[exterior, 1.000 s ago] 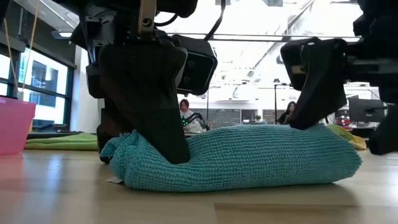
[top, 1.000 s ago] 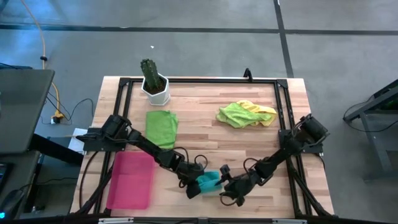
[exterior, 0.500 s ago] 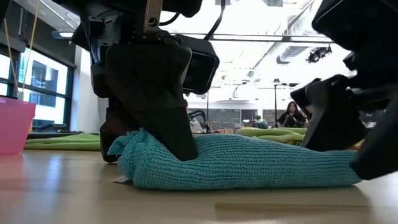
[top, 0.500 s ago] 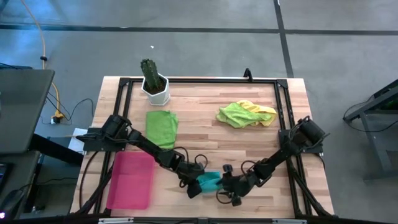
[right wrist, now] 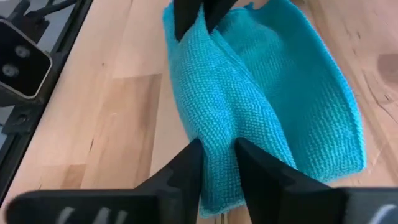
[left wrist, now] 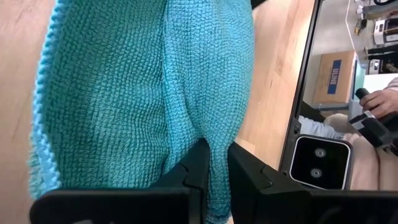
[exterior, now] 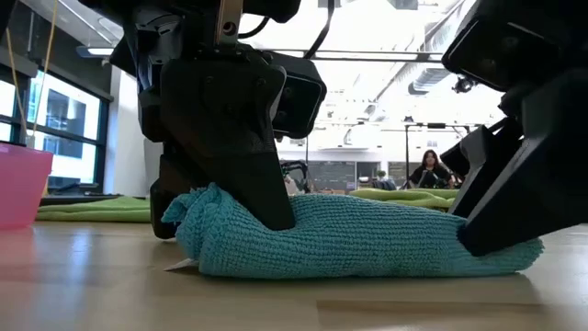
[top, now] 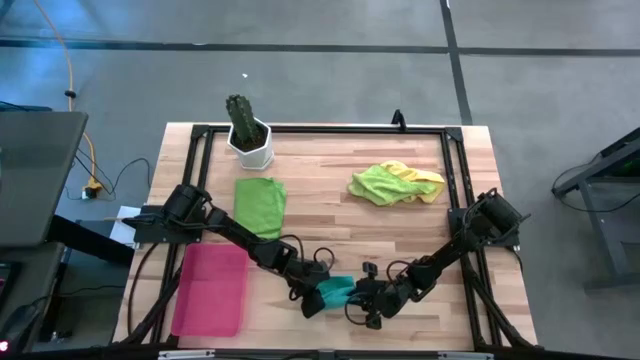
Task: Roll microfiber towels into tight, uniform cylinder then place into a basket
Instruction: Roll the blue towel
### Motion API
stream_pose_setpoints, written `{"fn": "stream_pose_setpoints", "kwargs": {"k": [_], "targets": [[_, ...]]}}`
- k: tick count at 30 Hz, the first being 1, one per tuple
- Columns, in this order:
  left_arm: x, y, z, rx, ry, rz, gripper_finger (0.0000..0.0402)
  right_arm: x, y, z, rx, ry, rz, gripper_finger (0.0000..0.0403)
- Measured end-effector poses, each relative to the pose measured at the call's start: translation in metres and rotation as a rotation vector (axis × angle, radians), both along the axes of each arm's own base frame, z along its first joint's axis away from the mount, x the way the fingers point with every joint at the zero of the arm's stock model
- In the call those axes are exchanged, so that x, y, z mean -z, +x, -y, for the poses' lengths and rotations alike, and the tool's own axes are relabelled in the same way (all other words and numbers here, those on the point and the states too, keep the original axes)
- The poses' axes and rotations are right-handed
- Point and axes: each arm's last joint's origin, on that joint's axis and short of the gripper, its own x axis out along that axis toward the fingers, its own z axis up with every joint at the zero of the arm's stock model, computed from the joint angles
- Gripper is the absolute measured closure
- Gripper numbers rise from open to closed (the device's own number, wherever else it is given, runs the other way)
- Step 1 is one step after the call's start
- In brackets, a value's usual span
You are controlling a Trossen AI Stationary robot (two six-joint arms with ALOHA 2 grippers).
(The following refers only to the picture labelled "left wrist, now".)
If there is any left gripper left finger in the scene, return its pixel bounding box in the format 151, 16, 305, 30
29, 138, 211, 224

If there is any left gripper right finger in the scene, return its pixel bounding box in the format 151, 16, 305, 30
226, 141, 398, 224

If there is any teal microfiber towel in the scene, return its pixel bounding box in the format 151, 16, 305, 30
27, 0, 257, 224

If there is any brown cardboard box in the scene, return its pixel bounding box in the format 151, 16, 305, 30
311, 50, 359, 106

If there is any person's hand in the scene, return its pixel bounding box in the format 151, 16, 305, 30
358, 88, 398, 120

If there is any white equipment box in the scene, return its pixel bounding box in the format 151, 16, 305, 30
366, 46, 398, 76
373, 17, 398, 46

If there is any table-level camera box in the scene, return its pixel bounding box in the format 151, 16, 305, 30
288, 133, 354, 192

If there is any black leader arm handle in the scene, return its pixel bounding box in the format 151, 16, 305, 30
348, 87, 398, 157

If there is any black aluminium table frame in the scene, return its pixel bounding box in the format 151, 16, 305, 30
277, 0, 323, 175

